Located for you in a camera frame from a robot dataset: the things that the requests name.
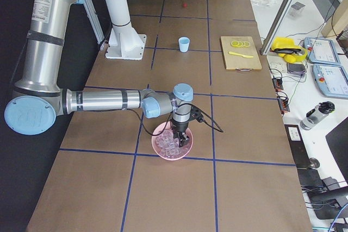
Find bamboo cutting board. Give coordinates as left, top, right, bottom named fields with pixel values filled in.
left=220, top=36, right=262, bottom=71

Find blue teach pendant near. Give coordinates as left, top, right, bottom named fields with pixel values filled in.
left=312, top=64, right=347, bottom=99

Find pink bowl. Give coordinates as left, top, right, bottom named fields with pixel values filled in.
left=152, top=122, right=194, bottom=161

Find blue teach pendant far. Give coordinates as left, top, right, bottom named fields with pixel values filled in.
left=303, top=37, right=341, bottom=65

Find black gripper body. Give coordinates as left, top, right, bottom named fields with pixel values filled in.
left=171, top=120, right=189, bottom=138

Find clear ice cubes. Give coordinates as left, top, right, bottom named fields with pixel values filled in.
left=155, top=129, right=191, bottom=160

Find yellow plastic knife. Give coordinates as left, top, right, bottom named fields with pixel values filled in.
left=228, top=51, right=254, bottom=58

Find yellow cloth bag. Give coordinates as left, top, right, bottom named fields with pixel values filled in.
left=271, top=36, right=308, bottom=64

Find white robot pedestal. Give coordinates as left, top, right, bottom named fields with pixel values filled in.
left=105, top=0, right=147, bottom=60

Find aluminium frame post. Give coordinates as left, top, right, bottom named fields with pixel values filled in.
left=260, top=0, right=293, bottom=55

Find blue teach pendant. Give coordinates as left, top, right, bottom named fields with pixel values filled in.
left=303, top=37, right=341, bottom=65
left=312, top=64, right=347, bottom=99

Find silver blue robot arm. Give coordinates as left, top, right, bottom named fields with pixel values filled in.
left=4, top=0, right=193, bottom=147

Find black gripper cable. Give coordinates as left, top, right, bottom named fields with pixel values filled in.
left=127, top=104, right=225, bottom=136

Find black monitor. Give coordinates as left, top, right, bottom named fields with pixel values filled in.
left=326, top=118, right=347, bottom=181

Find clear water bottle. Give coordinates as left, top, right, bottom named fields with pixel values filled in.
left=300, top=101, right=335, bottom=130

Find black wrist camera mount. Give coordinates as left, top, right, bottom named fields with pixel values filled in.
left=189, top=106, right=204, bottom=123

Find light blue plastic cup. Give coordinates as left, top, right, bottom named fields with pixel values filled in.
left=178, top=36, right=190, bottom=53

